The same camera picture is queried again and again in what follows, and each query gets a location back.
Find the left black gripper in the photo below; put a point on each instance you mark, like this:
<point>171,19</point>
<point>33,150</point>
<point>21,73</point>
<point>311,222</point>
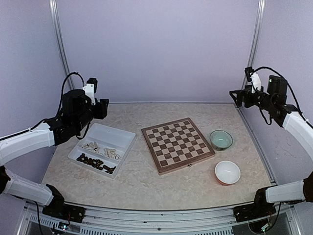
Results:
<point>102,106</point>

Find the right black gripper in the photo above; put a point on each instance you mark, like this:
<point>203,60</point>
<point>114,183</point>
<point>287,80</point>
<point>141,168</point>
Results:
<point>247,92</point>

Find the wooden chess board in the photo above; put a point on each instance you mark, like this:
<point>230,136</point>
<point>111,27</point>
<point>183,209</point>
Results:
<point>176,144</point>

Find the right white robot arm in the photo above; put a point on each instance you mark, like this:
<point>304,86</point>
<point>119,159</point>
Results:
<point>288,117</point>

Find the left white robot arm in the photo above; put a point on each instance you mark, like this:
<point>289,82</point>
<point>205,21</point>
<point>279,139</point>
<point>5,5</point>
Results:
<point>78,109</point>

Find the pile of white chess pieces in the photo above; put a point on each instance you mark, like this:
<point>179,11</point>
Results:
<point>103,151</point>

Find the pile of dark chess pieces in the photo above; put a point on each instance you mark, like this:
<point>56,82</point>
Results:
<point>95,163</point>

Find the white divided plastic tray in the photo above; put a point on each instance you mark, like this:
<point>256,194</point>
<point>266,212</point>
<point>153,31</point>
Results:
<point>108,137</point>

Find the clear glass bowl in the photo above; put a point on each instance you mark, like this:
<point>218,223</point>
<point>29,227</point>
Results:
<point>221,140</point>

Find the white orange ceramic bowl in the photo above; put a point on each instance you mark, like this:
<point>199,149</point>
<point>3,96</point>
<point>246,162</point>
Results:
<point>227,173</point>

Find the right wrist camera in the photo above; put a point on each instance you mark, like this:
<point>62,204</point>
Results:
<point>254,79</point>

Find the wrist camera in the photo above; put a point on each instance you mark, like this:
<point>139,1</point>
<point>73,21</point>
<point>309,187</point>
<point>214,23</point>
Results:
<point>254,79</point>
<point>90,88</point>

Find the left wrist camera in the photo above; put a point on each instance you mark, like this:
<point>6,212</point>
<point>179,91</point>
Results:
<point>90,88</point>

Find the right aluminium frame post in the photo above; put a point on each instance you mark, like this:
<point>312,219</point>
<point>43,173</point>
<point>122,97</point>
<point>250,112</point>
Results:
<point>256,33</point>

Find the aluminium frame post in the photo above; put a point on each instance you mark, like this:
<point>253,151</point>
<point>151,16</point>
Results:
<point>256,33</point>
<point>58,33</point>

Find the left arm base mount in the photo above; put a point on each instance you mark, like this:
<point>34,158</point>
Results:
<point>67,212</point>

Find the front aluminium rail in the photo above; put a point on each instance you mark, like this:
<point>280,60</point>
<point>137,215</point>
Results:
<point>106,221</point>

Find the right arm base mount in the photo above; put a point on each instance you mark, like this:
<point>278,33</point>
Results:
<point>253,211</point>

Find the left aluminium frame post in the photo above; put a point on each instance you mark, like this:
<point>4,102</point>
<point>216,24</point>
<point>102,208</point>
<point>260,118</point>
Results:
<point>58,33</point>

